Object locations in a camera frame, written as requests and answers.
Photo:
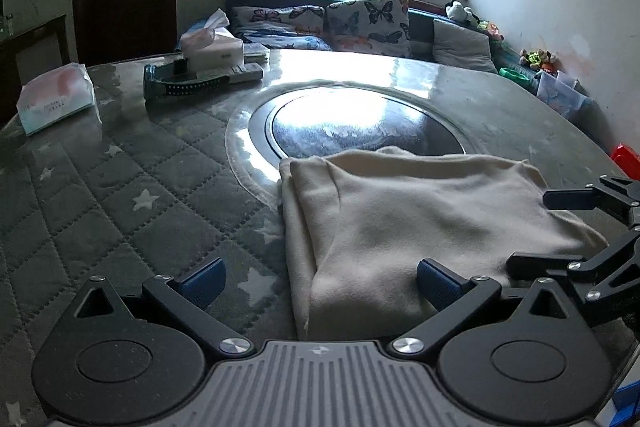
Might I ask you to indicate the round glass turntable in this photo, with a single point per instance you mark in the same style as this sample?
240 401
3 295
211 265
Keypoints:
360 117

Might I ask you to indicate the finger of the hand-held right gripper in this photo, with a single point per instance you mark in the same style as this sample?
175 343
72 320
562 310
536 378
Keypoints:
605 272
575 197

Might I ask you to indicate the teal sofa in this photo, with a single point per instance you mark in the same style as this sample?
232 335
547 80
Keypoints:
420 32

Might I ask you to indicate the brown and green plush toy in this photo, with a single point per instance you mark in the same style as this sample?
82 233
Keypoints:
537 59

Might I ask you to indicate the butterfly print cushion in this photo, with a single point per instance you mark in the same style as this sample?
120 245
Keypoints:
277 24
367 24

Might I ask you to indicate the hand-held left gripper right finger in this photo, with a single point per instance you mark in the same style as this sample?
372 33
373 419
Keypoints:
440 284

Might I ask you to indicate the white tissue box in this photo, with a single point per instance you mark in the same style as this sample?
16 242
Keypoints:
215 52

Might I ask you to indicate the panda plush toy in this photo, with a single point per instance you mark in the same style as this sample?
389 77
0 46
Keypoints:
460 13

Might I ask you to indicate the soft plastic tissue pack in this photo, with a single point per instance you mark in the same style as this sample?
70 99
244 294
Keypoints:
55 97

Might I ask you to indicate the grey cushion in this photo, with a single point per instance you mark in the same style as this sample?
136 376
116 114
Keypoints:
462 47

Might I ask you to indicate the cream sweater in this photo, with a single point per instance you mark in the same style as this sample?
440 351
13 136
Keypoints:
400 217

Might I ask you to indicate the white remote control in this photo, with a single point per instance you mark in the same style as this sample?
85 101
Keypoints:
247 73

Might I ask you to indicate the red plastic object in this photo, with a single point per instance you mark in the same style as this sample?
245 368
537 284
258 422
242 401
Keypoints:
627 162

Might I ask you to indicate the green bowl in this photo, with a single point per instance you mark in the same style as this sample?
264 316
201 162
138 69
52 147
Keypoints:
515 74

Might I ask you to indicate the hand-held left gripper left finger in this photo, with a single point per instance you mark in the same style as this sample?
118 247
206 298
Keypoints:
202 282

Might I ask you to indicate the clear plastic storage box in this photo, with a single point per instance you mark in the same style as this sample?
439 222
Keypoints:
562 94

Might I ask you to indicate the blue plastic object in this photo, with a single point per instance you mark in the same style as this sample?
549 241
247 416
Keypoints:
629 407

